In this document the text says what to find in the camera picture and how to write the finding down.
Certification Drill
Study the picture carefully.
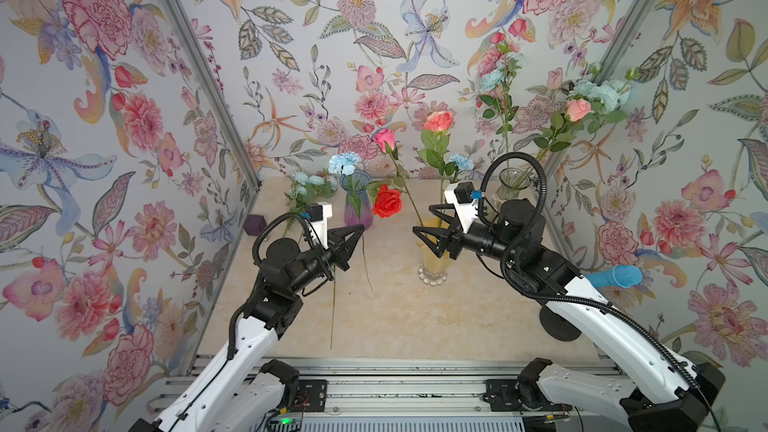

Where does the wrist white camera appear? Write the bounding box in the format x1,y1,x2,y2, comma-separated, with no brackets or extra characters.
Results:
301,202,333,248
443,181,483,232

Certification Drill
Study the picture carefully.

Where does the aluminium corner post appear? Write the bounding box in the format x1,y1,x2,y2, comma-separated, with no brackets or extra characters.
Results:
159,0,261,191
516,0,651,192

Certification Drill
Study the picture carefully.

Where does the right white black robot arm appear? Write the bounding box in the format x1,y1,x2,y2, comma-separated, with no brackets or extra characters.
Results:
413,152,725,431

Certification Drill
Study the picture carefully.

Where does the red rose stem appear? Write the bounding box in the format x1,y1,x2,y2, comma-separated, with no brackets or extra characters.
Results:
367,183,403,218

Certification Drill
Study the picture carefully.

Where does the pink and blue rose bouquet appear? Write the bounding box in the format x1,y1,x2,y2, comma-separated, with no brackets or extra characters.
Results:
475,32,639,160

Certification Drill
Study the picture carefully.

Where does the light blue rose stem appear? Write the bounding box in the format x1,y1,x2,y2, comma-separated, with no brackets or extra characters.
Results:
285,169,338,214

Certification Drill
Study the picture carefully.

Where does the right aluminium corner post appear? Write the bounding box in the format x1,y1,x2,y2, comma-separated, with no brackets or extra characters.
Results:
516,0,651,192

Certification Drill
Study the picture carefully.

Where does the blue purple glass vase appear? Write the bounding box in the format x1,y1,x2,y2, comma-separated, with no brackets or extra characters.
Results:
341,170,373,229

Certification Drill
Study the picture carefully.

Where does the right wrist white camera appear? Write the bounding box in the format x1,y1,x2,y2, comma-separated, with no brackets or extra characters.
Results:
443,181,483,232

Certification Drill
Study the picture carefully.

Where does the pink rose blue carnation bouquet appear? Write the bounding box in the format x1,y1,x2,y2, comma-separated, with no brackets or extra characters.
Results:
373,110,475,225

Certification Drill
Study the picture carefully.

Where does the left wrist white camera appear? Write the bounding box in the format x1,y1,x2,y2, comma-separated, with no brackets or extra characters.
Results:
301,202,333,248

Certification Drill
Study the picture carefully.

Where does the purple perfume bottle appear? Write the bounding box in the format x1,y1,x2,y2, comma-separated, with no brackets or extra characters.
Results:
243,214,267,237

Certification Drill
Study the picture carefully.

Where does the left aluminium corner post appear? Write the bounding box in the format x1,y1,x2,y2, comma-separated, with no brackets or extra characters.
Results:
159,0,261,191

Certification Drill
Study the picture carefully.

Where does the clear ribbed glass vase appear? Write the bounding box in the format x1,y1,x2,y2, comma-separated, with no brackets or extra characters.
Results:
495,167,532,204

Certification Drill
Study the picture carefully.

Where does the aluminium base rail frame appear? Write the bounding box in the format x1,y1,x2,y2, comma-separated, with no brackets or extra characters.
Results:
132,349,657,431

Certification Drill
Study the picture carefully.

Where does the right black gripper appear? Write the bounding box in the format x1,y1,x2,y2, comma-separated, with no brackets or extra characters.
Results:
419,205,525,274

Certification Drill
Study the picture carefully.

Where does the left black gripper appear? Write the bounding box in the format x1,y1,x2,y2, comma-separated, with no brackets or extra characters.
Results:
286,226,365,296

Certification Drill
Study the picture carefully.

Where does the yellow ruffled glass vase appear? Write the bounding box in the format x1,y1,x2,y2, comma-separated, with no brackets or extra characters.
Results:
417,239,451,286

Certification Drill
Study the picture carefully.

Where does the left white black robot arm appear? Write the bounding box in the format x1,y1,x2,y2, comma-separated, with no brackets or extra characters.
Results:
131,203,365,431

